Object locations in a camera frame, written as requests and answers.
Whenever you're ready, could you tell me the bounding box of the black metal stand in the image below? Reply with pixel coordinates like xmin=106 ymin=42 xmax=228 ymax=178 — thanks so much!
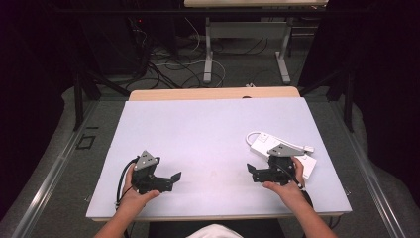
xmin=297 ymin=67 xmax=357 ymax=134
xmin=71 ymin=67 xmax=132 ymax=132

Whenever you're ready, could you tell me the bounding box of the white floor cable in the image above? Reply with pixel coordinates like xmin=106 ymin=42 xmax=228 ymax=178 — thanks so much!
xmin=154 ymin=17 xmax=228 ymax=89

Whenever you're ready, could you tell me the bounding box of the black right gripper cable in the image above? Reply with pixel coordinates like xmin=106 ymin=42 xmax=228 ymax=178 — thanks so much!
xmin=276 ymin=162 xmax=314 ymax=208

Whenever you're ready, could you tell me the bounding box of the white power strip cable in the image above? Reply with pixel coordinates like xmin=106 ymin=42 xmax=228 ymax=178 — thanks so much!
xmin=245 ymin=131 xmax=308 ymax=153

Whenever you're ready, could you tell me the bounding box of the white table mat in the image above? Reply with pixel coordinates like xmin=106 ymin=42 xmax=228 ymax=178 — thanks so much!
xmin=85 ymin=96 xmax=354 ymax=221

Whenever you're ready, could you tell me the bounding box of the metal floor rail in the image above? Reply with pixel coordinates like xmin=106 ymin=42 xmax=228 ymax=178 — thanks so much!
xmin=329 ymin=98 xmax=406 ymax=238
xmin=10 ymin=98 xmax=101 ymax=238

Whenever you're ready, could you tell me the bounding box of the dark computer tower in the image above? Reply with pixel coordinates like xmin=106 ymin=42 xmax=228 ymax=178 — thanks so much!
xmin=78 ymin=13 xmax=151 ymax=77

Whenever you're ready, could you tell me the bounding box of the person's left hand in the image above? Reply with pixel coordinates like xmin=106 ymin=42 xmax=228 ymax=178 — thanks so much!
xmin=120 ymin=163 xmax=161 ymax=212

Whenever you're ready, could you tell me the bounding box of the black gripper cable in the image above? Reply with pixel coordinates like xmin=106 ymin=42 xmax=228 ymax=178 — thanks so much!
xmin=276 ymin=162 xmax=314 ymax=208
xmin=115 ymin=156 xmax=141 ymax=211

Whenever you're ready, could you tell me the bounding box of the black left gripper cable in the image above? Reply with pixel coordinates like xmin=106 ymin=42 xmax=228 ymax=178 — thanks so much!
xmin=115 ymin=156 xmax=141 ymax=211

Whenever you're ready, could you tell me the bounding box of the bundle of black floor cables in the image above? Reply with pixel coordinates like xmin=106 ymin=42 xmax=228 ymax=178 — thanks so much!
xmin=127 ymin=18 xmax=203 ymax=91

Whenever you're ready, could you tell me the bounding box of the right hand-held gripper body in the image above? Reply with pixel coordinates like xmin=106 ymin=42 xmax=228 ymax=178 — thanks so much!
xmin=252 ymin=143 xmax=307 ymax=186

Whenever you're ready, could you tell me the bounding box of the wooden table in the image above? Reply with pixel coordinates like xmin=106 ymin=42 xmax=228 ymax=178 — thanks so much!
xmin=90 ymin=86 xmax=345 ymax=223

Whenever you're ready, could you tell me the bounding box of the person's dark lap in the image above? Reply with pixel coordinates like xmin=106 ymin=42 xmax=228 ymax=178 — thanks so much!
xmin=148 ymin=219 xmax=287 ymax=238

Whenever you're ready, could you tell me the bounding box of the black floor socket frame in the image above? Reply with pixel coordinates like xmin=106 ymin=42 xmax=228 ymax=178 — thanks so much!
xmin=75 ymin=134 xmax=97 ymax=151

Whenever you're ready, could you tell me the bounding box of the white-legged desk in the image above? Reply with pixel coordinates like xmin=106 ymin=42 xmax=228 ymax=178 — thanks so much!
xmin=183 ymin=0 xmax=330 ymax=85

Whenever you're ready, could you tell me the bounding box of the person's right hand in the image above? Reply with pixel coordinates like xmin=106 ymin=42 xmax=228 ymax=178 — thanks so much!
xmin=262 ymin=156 xmax=311 ymax=210

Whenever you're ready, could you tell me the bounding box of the person's white clothing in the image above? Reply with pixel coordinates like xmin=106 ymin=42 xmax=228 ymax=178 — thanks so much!
xmin=185 ymin=223 xmax=245 ymax=238

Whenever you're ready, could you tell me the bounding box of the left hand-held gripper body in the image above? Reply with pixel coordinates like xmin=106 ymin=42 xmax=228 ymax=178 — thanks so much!
xmin=131 ymin=150 xmax=174 ymax=195

